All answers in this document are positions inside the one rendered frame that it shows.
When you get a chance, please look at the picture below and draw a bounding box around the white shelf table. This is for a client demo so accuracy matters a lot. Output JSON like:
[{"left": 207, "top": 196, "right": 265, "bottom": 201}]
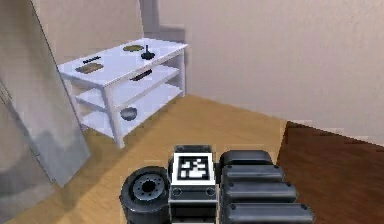
[{"left": 57, "top": 37, "right": 189, "bottom": 150}]

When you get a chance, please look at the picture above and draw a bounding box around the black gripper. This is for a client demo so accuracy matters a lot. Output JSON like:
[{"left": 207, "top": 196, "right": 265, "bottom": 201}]
[{"left": 119, "top": 165, "right": 172, "bottom": 224}]

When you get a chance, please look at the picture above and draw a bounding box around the black remote control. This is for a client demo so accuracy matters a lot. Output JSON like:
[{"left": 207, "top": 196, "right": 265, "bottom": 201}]
[{"left": 82, "top": 56, "right": 102, "bottom": 65}]

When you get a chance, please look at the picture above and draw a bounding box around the grey bowl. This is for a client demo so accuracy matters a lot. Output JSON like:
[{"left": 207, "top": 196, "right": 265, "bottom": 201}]
[{"left": 119, "top": 106, "right": 138, "bottom": 122}]

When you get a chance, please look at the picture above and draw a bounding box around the grey open door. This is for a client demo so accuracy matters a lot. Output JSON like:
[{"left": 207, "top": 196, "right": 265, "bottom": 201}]
[{"left": 0, "top": 0, "right": 92, "bottom": 188}]

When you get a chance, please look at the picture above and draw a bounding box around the olive round plate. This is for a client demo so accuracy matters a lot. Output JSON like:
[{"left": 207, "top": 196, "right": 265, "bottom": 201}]
[{"left": 122, "top": 44, "right": 145, "bottom": 53}]

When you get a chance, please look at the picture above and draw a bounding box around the brown flat book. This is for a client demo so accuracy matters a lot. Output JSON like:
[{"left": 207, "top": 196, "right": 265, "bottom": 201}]
[{"left": 75, "top": 62, "right": 105, "bottom": 75}]

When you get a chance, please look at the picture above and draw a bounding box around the black joystick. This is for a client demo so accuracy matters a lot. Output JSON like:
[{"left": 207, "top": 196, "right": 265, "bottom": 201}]
[{"left": 140, "top": 44, "right": 155, "bottom": 61}]

